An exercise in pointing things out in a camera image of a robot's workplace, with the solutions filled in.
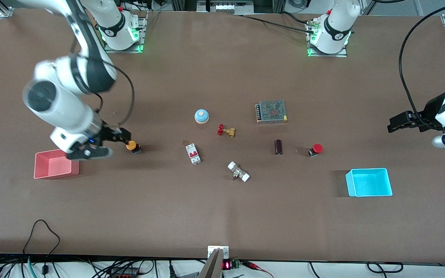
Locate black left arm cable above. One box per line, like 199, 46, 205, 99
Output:
398, 1, 445, 130

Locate yellow push button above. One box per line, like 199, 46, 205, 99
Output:
126, 140, 143, 155

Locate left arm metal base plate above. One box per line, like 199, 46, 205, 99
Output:
307, 19, 348, 58

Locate black cable on table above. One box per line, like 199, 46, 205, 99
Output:
233, 11, 316, 33

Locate metal valve white ends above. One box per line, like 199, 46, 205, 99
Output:
227, 161, 251, 183

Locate metal mesh power supply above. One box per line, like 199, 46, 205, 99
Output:
255, 100, 288, 124

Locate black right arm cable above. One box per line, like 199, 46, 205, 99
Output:
70, 42, 135, 129

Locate black coiled floor cable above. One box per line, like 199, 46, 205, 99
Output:
366, 262, 404, 274

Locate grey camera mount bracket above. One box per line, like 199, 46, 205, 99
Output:
199, 246, 230, 278

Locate brass valve red handle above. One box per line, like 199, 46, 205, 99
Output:
217, 124, 236, 138

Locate cyan plastic bin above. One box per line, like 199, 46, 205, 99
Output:
345, 168, 393, 198

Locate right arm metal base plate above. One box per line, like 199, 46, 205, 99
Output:
103, 11, 148, 54

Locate pink plastic bin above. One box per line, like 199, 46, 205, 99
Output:
34, 149, 80, 180

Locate grey box white sockets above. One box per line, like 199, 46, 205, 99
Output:
197, 0, 255, 13

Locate red clip lead wire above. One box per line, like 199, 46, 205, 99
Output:
242, 261, 274, 278

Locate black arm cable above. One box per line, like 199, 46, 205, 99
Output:
398, 1, 445, 130
70, 42, 135, 129

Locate white circuit breaker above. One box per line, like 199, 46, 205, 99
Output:
185, 143, 202, 165

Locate black looped cable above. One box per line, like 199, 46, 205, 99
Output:
22, 219, 61, 275

